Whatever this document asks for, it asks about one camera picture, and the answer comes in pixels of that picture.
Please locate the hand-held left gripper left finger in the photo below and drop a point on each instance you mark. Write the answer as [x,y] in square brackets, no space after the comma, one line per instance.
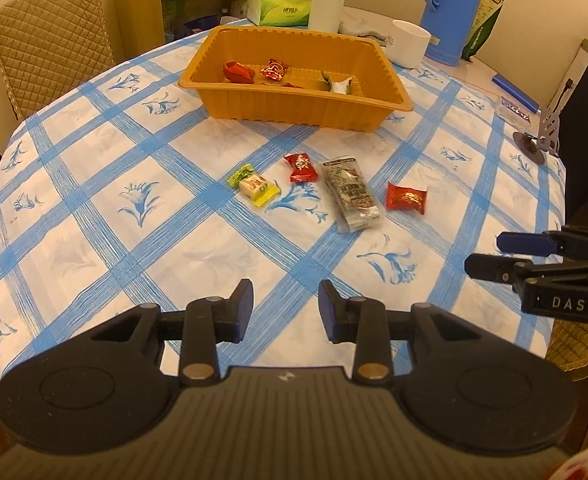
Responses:
[243,310]

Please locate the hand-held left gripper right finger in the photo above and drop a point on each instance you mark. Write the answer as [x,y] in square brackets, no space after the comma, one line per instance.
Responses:
[330,310]

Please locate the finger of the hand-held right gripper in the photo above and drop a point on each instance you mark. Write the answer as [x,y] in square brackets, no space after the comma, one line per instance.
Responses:
[524,243]
[494,267]

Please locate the orange plastic tray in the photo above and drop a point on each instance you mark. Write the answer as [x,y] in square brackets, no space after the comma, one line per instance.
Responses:
[284,107]

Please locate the clear white snack packet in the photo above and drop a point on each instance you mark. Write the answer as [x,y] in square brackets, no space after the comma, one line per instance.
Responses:
[343,86]

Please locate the plain red candy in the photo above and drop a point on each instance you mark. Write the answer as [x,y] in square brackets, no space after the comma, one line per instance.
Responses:
[239,72]

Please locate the red and white candy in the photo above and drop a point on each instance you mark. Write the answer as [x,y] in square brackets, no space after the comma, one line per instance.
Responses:
[275,70]

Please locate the chair with quilted beige cover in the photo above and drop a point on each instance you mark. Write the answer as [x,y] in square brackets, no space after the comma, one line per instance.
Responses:
[48,35]
[571,345]

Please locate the red candy with gold print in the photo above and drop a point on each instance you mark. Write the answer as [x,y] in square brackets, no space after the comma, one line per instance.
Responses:
[407,198]

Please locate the metal phone stand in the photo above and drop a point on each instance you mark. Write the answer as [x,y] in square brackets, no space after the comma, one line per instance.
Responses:
[549,132]

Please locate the clear wrapped sesame bar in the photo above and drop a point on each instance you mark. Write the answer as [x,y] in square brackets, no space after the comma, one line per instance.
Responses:
[354,195]

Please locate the yellow green wrapped candy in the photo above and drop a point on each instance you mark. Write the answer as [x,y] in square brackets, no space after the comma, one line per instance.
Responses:
[254,185]

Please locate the red candy with white label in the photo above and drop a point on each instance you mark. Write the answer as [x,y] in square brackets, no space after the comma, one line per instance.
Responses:
[301,169]

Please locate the blue checked tablecloth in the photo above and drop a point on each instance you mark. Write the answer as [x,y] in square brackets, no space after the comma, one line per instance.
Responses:
[123,220]

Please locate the blue flat box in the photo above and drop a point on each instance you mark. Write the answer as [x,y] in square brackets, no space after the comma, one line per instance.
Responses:
[506,83]

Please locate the black cardboard box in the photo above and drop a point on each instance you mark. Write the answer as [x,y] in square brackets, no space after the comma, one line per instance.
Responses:
[581,90]

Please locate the person's red white printed clothing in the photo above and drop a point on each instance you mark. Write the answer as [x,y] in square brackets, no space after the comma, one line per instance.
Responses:
[586,462]

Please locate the green snack bag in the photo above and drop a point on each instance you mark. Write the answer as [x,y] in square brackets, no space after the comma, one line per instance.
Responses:
[481,30]

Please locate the white cup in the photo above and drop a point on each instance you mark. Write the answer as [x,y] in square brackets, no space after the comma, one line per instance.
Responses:
[406,45]

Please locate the blue thermos jug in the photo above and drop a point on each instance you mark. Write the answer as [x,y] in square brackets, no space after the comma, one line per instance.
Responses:
[449,15]

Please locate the grey folded cloth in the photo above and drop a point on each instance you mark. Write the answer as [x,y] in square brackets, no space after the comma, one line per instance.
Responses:
[366,29]

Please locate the wooden shelf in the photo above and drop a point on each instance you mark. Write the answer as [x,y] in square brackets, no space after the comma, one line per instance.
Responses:
[133,0]

